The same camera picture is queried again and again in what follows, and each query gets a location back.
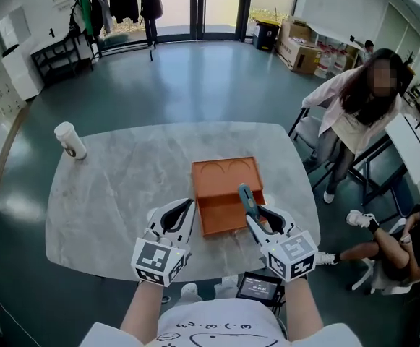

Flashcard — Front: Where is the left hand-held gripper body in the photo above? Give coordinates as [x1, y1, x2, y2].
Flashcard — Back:
[130, 237, 192, 288]

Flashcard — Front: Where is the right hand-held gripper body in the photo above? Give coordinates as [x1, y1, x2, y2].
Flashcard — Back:
[255, 225, 320, 283]

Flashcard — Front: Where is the teal handled tool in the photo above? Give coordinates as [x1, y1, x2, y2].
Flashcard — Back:
[237, 183, 269, 228]

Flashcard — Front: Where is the orange plastic tray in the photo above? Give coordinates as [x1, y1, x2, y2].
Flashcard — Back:
[190, 155, 269, 239]

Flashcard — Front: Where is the person's left forearm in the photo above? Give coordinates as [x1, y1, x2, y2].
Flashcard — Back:
[119, 280, 166, 343]

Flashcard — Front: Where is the person's right forearm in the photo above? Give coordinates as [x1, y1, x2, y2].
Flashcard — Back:
[283, 276, 327, 341]

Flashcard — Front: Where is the person's left hand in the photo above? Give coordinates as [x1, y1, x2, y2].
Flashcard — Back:
[142, 228, 174, 249]

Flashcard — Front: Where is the person's left shoe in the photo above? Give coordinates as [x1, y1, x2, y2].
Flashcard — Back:
[179, 281, 201, 304]

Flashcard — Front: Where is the person's shoe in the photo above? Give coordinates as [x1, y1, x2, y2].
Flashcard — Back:
[179, 281, 201, 304]
[214, 274, 240, 298]

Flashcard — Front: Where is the black display device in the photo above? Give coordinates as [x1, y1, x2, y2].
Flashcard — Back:
[235, 270, 284, 308]

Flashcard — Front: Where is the person's right shoe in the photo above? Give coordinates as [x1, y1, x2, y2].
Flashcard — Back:
[214, 274, 240, 298]

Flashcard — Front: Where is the person's white printed shirt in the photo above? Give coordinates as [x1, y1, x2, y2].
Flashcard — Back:
[79, 296, 363, 347]

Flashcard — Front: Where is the grey chair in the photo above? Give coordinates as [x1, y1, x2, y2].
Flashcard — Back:
[288, 106, 328, 153]

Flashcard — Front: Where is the white chair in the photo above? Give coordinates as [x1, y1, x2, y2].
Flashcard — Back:
[350, 217, 420, 296]

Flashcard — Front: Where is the white lidded cup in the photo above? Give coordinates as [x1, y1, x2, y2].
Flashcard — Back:
[53, 121, 88, 161]

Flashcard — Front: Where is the large cardboard box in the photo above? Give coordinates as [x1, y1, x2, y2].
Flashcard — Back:
[275, 36, 323, 75]

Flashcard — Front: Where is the row of clear water jugs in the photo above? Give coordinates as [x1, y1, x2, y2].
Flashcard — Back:
[315, 41, 358, 80]

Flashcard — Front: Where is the black coat rack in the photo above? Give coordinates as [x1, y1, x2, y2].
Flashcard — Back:
[69, 0, 153, 61]

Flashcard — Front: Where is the black bin with yellow lid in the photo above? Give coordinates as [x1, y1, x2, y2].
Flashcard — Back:
[252, 17, 281, 52]

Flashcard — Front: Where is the open cardboard box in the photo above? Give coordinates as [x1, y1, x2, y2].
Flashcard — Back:
[279, 15, 320, 43]

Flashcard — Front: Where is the black metal shelf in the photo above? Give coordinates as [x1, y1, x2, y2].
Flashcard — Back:
[30, 35, 95, 87]

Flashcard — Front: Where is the white folding table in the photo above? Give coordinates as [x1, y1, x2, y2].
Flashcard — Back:
[303, 20, 364, 51]

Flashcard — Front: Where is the plain white cabinet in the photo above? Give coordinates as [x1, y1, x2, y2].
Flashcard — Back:
[0, 5, 42, 100]

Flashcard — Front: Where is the dark grey hanging jacket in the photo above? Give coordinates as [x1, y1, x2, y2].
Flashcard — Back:
[90, 0, 106, 40]

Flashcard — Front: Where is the light grey hanging garment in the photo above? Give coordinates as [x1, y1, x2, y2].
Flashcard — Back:
[99, 0, 113, 35]

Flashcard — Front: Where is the black hanging bag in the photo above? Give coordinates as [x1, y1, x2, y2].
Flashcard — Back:
[67, 4, 82, 38]

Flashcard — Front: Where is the green hanging garment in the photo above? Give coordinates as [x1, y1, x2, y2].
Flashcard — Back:
[79, 0, 95, 38]

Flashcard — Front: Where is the glass entrance door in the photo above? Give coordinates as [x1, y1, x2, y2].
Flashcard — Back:
[147, 0, 258, 45]

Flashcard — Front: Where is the white desk with black frame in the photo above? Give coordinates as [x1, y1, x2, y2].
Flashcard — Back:
[312, 112, 420, 210]

